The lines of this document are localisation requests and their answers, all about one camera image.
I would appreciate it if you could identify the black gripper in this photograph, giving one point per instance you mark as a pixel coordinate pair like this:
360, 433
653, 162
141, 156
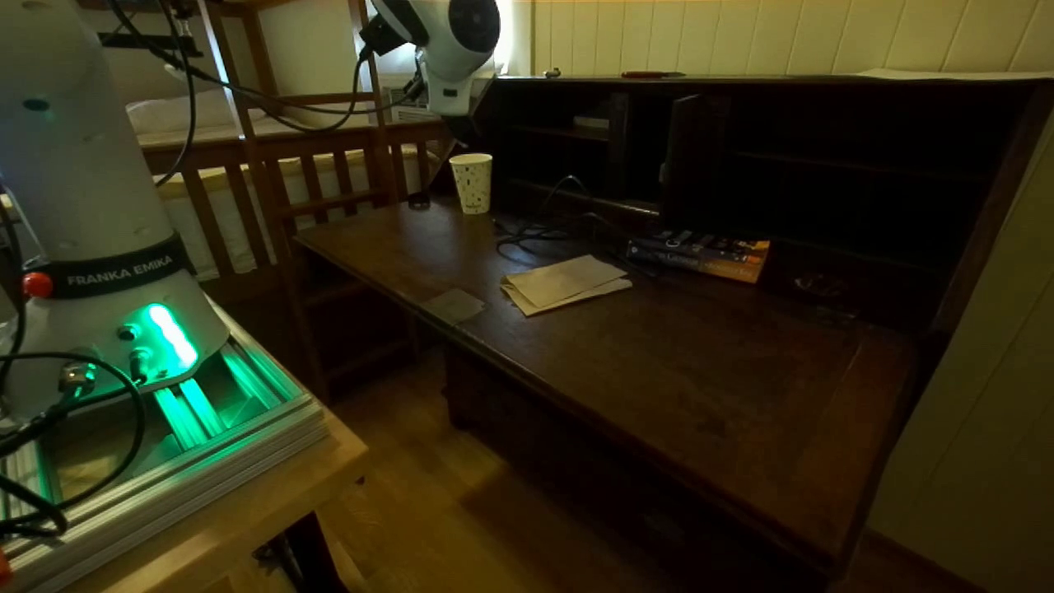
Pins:
462, 128

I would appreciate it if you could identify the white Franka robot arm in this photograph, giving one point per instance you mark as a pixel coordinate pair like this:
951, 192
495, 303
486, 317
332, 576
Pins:
66, 165

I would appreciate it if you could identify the white dotted paper cup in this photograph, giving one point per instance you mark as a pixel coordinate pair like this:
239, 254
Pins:
473, 186

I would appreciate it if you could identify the wooden chair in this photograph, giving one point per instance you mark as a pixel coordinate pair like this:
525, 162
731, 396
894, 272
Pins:
317, 186

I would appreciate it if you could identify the small square coaster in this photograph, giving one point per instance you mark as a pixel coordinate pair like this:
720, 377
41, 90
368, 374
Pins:
456, 303

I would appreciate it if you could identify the tan notepad stack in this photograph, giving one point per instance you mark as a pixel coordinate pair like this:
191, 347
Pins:
565, 283

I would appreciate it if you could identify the white mattress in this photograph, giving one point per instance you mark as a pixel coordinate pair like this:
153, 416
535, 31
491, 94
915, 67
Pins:
185, 116

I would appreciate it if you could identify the dark wooden secretary desk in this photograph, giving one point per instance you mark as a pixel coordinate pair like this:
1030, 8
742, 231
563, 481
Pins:
680, 374

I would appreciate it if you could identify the light wooden robot table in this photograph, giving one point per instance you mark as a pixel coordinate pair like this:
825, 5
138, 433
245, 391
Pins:
253, 516

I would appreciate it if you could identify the white paper sheet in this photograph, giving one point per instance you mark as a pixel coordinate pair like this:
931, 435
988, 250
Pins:
957, 75

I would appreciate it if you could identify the black camera stand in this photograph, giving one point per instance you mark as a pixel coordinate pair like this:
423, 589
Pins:
237, 94

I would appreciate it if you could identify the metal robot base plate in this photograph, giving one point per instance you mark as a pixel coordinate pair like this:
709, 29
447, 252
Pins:
219, 438

